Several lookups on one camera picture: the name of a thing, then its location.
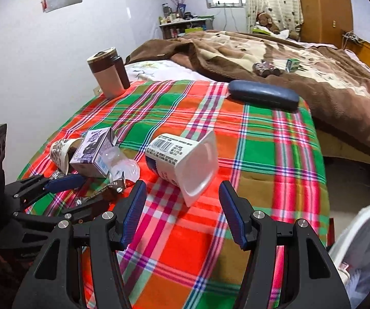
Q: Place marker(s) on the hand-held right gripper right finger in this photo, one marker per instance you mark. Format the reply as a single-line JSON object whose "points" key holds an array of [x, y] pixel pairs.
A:
{"points": [[233, 215]]}

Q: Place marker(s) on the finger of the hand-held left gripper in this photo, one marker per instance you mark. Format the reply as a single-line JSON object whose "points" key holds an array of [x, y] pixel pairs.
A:
{"points": [[85, 209], [65, 182]]}

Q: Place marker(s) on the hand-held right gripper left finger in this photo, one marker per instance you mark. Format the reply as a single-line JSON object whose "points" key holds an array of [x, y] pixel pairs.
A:
{"points": [[135, 212]]}

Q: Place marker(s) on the brown snack wrapper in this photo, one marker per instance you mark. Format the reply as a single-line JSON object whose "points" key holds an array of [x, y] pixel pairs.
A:
{"points": [[111, 196]]}

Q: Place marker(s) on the patterned paper cup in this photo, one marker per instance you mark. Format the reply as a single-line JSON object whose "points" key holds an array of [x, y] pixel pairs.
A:
{"points": [[59, 153]]}

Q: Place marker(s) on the purple milk carton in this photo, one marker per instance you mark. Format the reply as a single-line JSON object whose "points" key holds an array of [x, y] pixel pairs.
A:
{"points": [[91, 148]]}

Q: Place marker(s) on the white yogurt tub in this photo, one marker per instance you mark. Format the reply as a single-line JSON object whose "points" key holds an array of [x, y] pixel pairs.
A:
{"points": [[185, 164]]}

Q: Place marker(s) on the white round waste bin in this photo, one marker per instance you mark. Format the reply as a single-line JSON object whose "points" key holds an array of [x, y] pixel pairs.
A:
{"points": [[365, 215]]}

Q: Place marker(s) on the red green plaid tablecloth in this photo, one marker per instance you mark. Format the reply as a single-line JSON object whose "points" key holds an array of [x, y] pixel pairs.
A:
{"points": [[204, 257]]}

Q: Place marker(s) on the beige brown tumbler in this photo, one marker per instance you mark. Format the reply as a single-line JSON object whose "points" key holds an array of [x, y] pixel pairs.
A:
{"points": [[106, 77]]}

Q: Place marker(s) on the dark blue glasses case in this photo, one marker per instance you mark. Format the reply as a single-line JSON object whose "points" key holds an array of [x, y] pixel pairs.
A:
{"points": [[262, 95]]}

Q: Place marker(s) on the white bed sheet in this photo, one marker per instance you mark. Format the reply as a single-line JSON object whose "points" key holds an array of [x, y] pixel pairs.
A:
{"points": [[165, 69]]}

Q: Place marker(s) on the brown patterned blanket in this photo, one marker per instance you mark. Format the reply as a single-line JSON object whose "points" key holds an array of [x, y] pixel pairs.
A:
{"points": [[333, 96]]}

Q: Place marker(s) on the small green white box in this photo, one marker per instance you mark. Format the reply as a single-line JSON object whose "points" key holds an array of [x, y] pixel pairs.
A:
{"points": [[293, 65]]}

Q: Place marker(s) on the flat green box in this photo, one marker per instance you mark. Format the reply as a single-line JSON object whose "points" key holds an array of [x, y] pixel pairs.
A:
{"points": [[260, 31]]}

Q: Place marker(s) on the cluttered shelf desk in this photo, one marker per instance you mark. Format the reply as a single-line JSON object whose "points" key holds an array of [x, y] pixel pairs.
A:
{"points": [[185, 24]]}

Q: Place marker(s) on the brown teddy bear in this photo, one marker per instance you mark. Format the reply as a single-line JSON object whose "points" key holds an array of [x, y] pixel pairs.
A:
{"points": [[267, 22]]}

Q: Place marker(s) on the wooden wardrobe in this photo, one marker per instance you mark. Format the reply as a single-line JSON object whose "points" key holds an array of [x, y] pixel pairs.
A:
{"points": [[323, 6]]}

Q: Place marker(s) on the beige wall socket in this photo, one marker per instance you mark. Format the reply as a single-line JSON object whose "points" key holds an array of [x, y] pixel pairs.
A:
{"points": [[98, 90]]}

